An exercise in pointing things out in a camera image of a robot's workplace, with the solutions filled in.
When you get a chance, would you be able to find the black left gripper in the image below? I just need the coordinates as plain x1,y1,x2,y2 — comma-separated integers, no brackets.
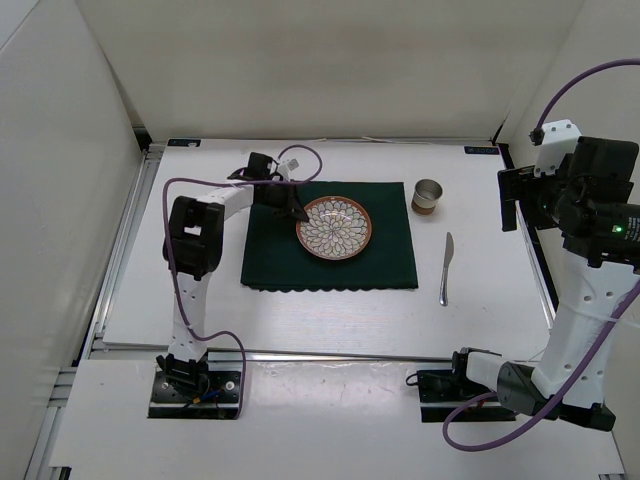
260,178,310,222

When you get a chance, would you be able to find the floral patterned ceramic plate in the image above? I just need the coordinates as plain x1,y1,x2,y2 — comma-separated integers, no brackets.
296,196,373,261

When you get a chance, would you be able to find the dark green cloth napkin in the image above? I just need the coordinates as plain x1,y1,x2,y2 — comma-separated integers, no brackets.
241,181,418,292

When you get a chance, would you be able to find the metal cup with cork base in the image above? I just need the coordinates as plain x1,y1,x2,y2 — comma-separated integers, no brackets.
411,179,443,216

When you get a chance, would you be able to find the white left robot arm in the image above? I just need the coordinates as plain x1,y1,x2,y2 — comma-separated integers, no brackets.
158,152,307,400

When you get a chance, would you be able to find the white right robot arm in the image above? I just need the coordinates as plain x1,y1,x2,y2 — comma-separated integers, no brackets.
449,136,639,431

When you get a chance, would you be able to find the silver table knife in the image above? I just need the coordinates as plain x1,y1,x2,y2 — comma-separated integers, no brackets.
439,232,455,307

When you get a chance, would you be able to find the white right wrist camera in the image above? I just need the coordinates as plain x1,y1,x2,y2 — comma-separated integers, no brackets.
530,119,581,178

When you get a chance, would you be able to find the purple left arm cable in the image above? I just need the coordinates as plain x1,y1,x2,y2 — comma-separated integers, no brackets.
162,143,324,419

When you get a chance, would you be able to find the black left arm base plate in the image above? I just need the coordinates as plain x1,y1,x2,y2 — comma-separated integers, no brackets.
147,354,244,420

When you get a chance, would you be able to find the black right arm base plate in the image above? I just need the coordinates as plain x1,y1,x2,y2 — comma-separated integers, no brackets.
405,369,516,423

